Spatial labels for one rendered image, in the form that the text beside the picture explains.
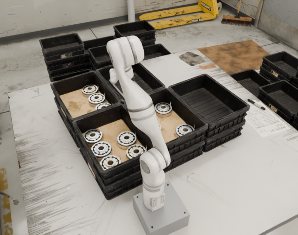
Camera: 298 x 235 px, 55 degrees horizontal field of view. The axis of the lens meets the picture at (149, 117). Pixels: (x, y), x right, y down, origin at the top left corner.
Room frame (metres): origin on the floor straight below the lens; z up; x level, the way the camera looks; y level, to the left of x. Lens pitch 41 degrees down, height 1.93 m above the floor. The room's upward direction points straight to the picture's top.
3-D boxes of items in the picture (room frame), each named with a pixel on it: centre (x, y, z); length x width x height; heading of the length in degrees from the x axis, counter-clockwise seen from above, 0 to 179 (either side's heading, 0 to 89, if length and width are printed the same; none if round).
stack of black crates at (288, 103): (1.91, -1.17, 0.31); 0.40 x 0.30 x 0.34; 25
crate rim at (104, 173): (1.01, 0.18, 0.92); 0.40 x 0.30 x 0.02; 31
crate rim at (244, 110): (1.31, -0.34, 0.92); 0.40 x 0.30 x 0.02; 31
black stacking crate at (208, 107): (1.31, -0.34, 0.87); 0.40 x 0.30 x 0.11; 31
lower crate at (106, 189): (1.01, 0.18, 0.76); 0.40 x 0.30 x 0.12; 31
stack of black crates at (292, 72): (2.44, -1.36, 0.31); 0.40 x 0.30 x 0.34; 25
